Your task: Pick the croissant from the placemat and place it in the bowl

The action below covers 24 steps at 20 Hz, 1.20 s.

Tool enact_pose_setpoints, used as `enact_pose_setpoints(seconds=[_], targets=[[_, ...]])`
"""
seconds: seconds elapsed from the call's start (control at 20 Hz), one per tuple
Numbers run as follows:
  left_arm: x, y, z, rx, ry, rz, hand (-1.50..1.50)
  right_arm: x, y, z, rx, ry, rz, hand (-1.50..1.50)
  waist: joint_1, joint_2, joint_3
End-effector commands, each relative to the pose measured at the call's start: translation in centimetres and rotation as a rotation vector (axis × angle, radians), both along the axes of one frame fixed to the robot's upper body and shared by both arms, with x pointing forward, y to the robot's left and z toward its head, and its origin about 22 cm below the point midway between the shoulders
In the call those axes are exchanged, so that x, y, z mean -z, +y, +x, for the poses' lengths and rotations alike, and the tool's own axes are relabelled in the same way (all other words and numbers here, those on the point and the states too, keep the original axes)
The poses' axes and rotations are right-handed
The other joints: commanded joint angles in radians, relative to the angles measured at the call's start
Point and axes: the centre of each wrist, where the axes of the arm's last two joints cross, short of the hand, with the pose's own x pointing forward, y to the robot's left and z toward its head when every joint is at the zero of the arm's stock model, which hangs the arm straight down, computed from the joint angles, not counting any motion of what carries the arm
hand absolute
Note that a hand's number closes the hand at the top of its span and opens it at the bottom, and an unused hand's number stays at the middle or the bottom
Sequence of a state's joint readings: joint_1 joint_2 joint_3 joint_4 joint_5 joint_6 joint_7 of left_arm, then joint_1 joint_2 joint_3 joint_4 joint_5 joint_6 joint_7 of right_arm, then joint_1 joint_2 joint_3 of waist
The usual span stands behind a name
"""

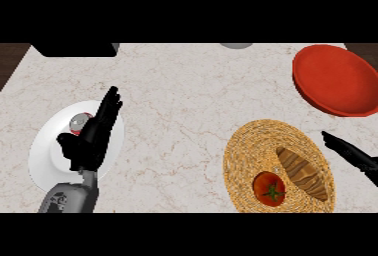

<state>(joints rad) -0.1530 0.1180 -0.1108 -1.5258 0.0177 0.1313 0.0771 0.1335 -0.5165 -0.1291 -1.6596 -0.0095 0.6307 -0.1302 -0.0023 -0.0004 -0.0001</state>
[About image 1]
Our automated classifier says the black appliance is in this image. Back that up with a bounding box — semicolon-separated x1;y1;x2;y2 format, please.
30;42;121;58

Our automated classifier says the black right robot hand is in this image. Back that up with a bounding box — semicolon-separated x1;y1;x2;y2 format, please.
321;130;378;188

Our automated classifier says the white round plate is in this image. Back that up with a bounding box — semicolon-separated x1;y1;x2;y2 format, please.
28;100;126;193

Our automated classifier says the grey round object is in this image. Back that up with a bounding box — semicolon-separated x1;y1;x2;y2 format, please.
219;42;254;50

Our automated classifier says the red can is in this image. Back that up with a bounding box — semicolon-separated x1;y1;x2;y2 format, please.
68;112;95;136

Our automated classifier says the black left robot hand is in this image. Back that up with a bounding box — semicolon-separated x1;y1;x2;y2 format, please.
56;85;124;173

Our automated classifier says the round woven wicker placemat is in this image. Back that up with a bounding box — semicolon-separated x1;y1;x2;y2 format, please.
222;118;337;214

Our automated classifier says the red tomato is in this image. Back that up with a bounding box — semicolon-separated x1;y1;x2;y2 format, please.
251;171;288;208

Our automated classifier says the brown croissant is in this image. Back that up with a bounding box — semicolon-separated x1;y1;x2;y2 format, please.
275;145;331;202

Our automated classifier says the red bowl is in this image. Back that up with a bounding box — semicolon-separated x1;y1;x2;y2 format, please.
291;44;378;118

